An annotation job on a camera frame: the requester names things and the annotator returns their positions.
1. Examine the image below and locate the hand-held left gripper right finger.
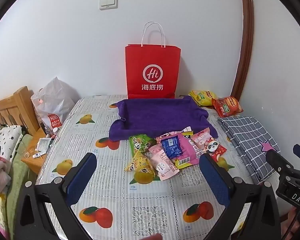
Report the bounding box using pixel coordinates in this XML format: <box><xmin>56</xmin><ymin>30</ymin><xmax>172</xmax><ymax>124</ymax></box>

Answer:
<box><xmin>199</xmin><ymin>152</ymin><xmax>282</xmax><ymax>240</ymax></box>

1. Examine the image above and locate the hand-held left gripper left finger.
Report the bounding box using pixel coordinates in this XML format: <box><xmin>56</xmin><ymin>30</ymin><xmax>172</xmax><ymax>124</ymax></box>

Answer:
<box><xmin>14</xmin><ymin>152</ymin><xmax>98</xmax><ymax>240</ymax></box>

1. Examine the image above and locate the red snack packet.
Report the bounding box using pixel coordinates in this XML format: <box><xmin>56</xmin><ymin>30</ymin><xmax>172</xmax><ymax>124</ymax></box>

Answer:
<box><xmin>206</xmin><ymin>147</ymin><xmax>227</xmax><ymax>161</ymax></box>

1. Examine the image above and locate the large pink snack packet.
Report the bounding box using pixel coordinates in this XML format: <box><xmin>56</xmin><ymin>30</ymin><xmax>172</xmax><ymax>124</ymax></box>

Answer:
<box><xmin>174</xmin><ymin>132</ymin><xmax>204</xmax><ymax>170</ymax></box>

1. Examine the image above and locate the pink panda snack packet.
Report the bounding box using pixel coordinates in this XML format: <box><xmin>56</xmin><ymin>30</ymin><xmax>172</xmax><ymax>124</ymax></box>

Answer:
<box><xmin>191</xmin><ymin>127</ymin><xmax>222</xmax><ymax>154</ymax></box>

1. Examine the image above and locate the small pink snack packet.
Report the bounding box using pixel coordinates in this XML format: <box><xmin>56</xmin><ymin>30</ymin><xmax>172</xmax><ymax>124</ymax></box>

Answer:
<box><xmin>148</xmin><ymin>145</ymin><xmax>180</xmax><ymax>181</ymax></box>

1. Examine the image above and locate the blue snack packet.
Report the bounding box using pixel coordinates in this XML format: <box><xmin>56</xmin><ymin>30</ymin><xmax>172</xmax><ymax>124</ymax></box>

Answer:
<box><xmin>161</xmin><ymin>136</ymin><xmax>183</xmax><ymax>158</ymax></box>

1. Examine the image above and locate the yellow-green snack packet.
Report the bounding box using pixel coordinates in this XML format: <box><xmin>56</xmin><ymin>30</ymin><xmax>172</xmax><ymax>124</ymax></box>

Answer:
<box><xmin>124</xmin><ymin>150</ymin><xmax>156</xmax><ymax>178</ymax></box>

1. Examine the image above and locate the long white pink snack packet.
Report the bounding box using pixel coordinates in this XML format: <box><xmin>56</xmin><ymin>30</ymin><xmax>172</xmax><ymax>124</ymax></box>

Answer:
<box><xmin>156</xmin><ymin>126</ymin><xmax>193</xmax><ymax>142</ymax></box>

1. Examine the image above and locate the green snack packet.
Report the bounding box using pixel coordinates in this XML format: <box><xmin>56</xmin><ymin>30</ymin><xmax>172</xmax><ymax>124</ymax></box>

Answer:
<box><xmin>129</xmin><ymin>134</ymin><xmax>153</xmax><ymax>157</ymax></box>

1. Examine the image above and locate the grey checked cloth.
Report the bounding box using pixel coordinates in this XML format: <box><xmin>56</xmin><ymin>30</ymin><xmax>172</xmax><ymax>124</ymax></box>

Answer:
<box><xmin>217</xmin><ymin>116</ymin><xmax>282</xmax><ymax>184</ymax></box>

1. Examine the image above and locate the wooden nightstand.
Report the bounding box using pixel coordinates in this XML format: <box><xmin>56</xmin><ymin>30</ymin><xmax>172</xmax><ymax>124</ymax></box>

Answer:
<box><xmin>21</xmin><ymin>127</ymin><xmax>58</xmax><ymax>175</ymax></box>

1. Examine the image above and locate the green blanket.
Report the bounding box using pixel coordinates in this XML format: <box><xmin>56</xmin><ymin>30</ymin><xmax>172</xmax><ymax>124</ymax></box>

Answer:
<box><xmin>5</xmin><ymin>134</ymin><xmax>39</xmax><ymax>230</ymax></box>

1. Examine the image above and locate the red chip bag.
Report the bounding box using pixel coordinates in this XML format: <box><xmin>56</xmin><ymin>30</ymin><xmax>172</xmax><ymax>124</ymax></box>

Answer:
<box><xmin>211</xmin><ymin>96</ymin><xmax>244</xmax><ymax>118</ymax></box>

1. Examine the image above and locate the white plastic bag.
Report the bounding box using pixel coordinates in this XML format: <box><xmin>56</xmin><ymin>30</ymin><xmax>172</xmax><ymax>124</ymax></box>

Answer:
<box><xmin>31</xmin><ymin>77</ymin><xmax>76</xmax><ymax>135</ymax></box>

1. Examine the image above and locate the white spotted cloth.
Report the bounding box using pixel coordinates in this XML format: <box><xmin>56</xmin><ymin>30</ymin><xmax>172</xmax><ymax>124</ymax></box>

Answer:
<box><xmin>0</xmin><ymin>124</ymin><xmax>24</xmax><ymax>161</ymax></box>

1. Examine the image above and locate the yellow chip bag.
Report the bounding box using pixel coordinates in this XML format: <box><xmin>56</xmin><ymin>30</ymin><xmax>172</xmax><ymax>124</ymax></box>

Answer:
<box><xmin>189</xmin><ymin>89</ymin><xmax>218</xmax><ymax>107</ymax></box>

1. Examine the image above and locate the purple towel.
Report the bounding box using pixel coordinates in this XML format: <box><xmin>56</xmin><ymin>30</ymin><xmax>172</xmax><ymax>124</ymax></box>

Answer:
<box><xmin>108</xmin><ymin>95</ymin><xmax>218</xmax><ymax>142</ymax></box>

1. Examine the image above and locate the wooden headboard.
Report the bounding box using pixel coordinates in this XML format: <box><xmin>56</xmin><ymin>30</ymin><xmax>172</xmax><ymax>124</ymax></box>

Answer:
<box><xmin>0</xmin><ymin>86</ymin><xmax>40</xmax><ymax>137</ymax></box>

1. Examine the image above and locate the red paper bag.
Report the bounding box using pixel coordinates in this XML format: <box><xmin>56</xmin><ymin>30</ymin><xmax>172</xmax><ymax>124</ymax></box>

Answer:
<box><xmin>125</xmin><ymin>22</ymin><xmax>182</xmax><ymax>99</ymax></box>

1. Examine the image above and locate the wooden door frame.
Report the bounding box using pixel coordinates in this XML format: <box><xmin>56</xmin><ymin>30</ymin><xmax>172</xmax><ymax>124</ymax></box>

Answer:
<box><xmin>231</xmin><ymin>0</ymin><xmax>255</xmax><ymax>102</ymax></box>

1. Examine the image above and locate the white light switch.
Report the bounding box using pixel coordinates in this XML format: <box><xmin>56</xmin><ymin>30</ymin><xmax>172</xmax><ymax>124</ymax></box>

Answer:
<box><xmin>99</xmin><ymin>0</ymin><xmax>119</xmax><ymax>10</ymax></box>

